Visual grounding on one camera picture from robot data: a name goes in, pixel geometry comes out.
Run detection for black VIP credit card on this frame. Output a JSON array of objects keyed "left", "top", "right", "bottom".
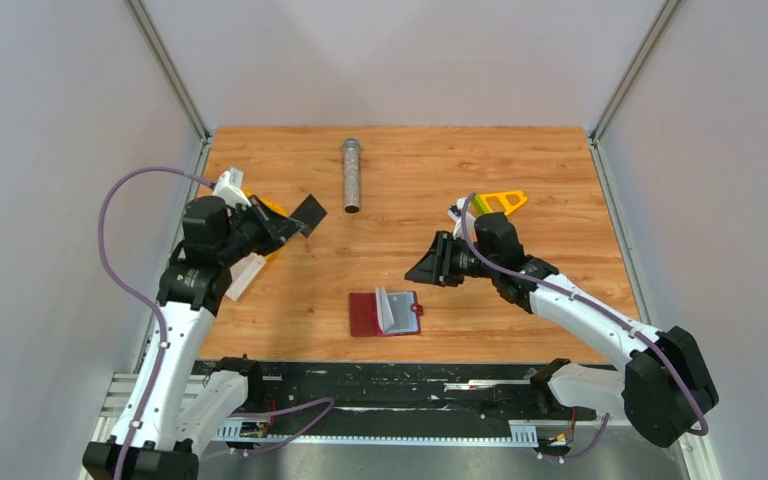
[{"left": 289, "top": 194, "right": 327, "bottom": 238}]

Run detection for red leather card holder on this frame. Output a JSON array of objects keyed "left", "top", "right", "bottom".
[{"left": 348, "top": 287, "right": 424, "bottom": 337}]

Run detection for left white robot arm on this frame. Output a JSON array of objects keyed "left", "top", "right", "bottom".
[{"left": 82, "top": 195, "right": 327, "bottom": 479}]

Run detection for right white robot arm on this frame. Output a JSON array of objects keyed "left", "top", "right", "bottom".
[{"left": 404, "top": 213, "right": 719, "bottom": 447}]

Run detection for yellow plastic bin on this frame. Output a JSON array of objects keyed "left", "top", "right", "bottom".
[{"left": 242, "top": 195, "right": 295, "bottom": 257}]

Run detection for white plastic bin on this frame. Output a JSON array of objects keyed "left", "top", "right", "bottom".
[{"left": 225, "top": 254, "right": 267, "bottom": 301}]

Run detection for grey metal tube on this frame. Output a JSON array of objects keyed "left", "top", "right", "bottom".
[{"left": 342, "top": 138, "right": 361, "bottom": 214}]

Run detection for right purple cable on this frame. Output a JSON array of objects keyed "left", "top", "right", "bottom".
[{"left": 459, "top": 193, "right": 711, "bottom": 464}]

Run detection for purple cable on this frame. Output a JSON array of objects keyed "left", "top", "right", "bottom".
[
  {"left": 459, "top": 193, "right": 711, "bottom": 464},
  {"left": 97, "top": 166, "right": 336, "bottom": 480}
]

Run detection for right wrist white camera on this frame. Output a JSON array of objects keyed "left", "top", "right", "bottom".
[{"left": 447, "top": 197, "right": 475, "bottom": 229}]

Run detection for wrist white camera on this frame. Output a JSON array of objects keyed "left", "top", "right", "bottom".
[
  {"left": 212, "top": 167, "right": 252, "bottom": 208},
  {"left": 447, "top": 197, "right": 475, "bottom": 229}
]

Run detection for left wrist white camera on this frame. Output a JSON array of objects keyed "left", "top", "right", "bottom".
[{"left": 212, "top": 167, "right": 252, "bottom": 208}]

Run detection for yellow green triangular bracket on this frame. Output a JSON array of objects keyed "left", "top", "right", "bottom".
[{"left": 471, "top": 190, "right": 528, "bottom": 216}]

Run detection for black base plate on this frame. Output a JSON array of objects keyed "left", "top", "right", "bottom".
[{"left": 244, "top": 362, "right": 597, "bottom": 435}]

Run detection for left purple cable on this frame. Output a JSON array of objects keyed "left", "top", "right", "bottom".
[{"left": 97, "top": 166, "right": 336, "bottom": 480}]

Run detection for slotted white cable duct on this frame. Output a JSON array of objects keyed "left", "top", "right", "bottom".
[{"left": 211, "top": 418, "right": 539, "bottom": 448}]

